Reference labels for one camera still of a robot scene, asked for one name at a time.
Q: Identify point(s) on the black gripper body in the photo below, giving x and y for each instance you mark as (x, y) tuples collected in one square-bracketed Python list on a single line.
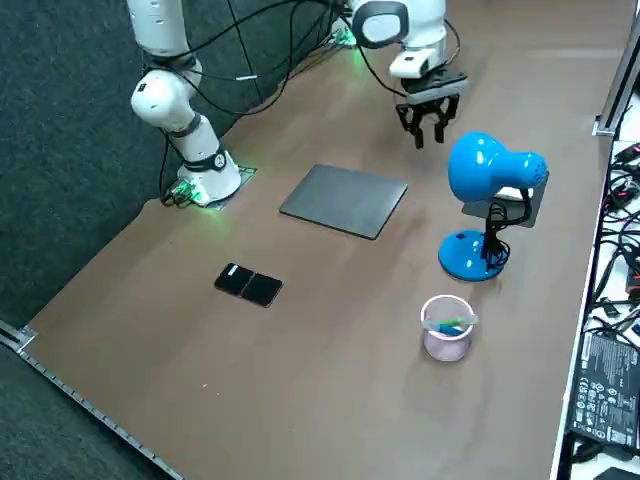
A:
[(435, 87)]

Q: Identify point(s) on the blue desk lamp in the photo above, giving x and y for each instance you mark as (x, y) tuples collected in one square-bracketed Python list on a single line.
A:
[(475, 165)]

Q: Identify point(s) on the silver laptop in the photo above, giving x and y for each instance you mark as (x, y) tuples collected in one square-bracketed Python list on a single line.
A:
[(345, 200)]

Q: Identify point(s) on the white computer mouse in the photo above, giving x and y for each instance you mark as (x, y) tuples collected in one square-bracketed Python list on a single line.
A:
[(510, 193)]

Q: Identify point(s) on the black mouse pad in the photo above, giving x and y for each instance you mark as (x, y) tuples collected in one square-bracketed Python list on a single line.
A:
[(537, 210)]

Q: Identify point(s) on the green pen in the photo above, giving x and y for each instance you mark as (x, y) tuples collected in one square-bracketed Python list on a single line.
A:
[(455, 320)]

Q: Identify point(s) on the blue pen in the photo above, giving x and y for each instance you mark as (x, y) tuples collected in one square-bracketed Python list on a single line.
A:
[(450, 329)]

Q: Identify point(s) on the pink mesh pen cup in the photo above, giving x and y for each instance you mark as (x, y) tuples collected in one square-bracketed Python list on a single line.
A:
[(445, 347)]

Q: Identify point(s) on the black folding phone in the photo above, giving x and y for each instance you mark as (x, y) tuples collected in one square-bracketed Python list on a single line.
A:
[(247, 285)]

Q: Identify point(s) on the black labelled power adapter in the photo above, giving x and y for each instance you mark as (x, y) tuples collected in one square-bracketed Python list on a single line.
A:
[(607, 390)]

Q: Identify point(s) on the aluminium frame post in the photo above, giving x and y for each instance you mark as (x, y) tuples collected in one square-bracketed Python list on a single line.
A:
[(617, 75)]

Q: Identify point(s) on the aluminium table edge rail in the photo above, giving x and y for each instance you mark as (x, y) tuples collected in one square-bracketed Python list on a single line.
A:
[(75, 395)]

